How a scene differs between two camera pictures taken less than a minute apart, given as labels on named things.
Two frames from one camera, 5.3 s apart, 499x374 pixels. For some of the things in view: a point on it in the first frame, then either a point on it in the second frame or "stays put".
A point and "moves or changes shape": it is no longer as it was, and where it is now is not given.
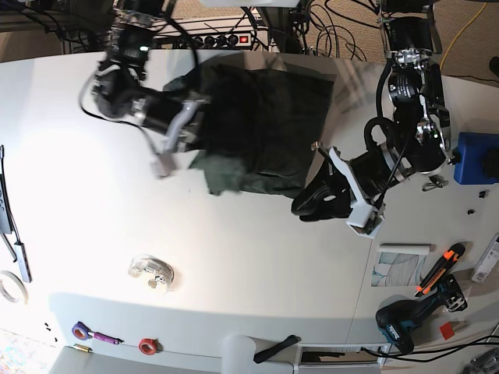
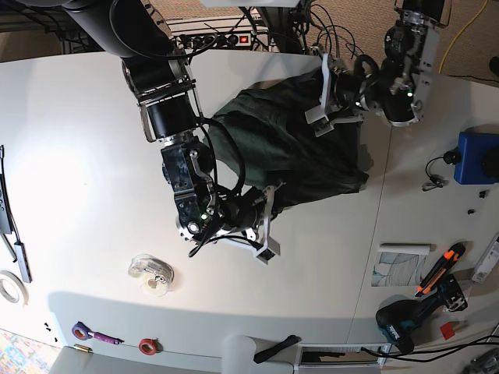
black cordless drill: x=395 y=319 stays put
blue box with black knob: x=476 y=159 stays put
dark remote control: x=5 y=225 stays put
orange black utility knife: x=437 y=273 stays put
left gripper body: x=168 y=117 to x=245 y=220
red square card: x=447 y=330 stays put
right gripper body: x=368 y=178 to x=341 y=96
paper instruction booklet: x=400 y=264 stays put
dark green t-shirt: x=261 y=125 moves or changes shape
